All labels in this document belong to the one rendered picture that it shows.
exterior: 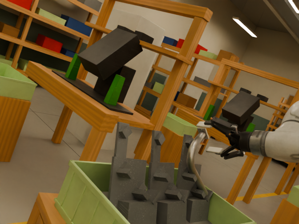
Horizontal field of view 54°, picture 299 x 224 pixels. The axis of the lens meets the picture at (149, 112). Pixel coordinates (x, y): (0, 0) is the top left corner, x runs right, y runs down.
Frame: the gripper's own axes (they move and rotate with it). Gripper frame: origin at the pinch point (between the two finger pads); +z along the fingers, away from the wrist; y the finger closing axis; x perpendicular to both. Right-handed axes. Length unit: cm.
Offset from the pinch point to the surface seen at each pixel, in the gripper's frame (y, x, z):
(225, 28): -252, -898, 493
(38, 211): 12, 61, 28
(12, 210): -46, 52, 152
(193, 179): -9.1, 15.3, 0.2
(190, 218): -21.2, 24.8, 0.3
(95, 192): 19, 50, 3
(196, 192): -18.3, 14.2, 2.6
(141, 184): 5.9, 34.7, 4.7
